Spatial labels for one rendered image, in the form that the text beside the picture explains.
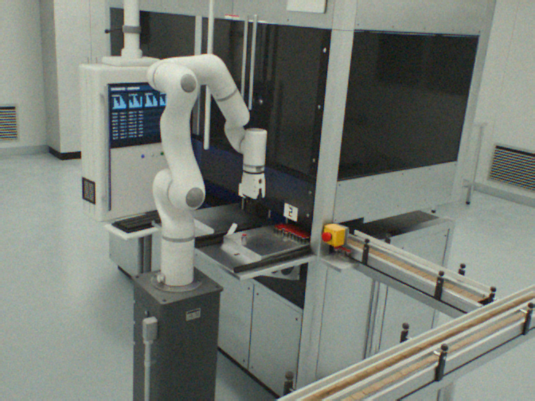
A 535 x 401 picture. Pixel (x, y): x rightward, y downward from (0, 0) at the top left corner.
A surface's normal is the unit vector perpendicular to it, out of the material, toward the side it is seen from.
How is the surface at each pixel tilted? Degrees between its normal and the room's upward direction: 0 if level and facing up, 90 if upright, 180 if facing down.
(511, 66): 90
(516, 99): 90
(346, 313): 90
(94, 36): 90
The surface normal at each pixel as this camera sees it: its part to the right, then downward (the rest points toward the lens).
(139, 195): 0.72, 0.26
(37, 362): 0.07, -0.95
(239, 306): -0.77, 0.14
